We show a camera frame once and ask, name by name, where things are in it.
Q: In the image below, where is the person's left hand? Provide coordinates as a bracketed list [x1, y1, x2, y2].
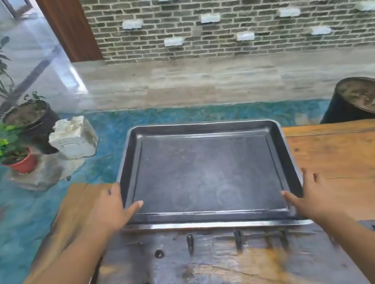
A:
[73, 178, 149, 245]

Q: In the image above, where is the person's right hand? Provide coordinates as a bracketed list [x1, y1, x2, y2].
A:
[278, 163, 346, 234]

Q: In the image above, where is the black metal baking tray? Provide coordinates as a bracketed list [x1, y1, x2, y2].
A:
[107, 101, 314, 254]

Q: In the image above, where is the white stone block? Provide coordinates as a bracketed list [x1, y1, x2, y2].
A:
[45, 113, 101, 163]

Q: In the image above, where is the flat grey stone slab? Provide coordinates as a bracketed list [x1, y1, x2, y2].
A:
[3, 148, 86, 196]

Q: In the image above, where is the red flower pot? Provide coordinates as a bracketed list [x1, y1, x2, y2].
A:
[0, 147, 39, 177]

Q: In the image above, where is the large black plant pot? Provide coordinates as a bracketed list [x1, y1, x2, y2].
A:
[314, 74, 375, 129]

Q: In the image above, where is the small green plant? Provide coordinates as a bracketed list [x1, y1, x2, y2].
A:
[0, 120, 32, 166]

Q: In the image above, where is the brown wooden door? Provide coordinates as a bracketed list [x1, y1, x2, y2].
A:
[33, 0, 104, 69]

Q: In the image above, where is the row of white wall bricks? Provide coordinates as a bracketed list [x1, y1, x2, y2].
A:
[117, 0, 375, 73]

